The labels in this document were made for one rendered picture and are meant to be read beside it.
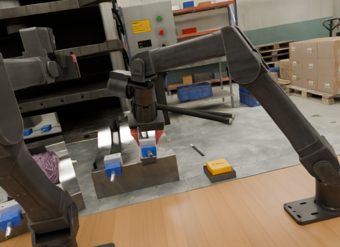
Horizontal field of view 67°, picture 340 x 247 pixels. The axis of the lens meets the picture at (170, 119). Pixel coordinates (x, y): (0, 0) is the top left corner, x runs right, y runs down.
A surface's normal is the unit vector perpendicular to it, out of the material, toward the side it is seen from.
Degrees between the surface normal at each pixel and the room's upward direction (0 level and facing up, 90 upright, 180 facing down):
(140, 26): 90
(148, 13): 90
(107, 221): 0
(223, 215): 0
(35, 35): 88
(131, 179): 90
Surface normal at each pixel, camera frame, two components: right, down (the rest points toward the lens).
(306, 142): -0.47, 0.11
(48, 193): 0.98, -0.21
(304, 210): -0.16, -0.95
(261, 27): 0.04, 0.26
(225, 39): -0.39, 0.31
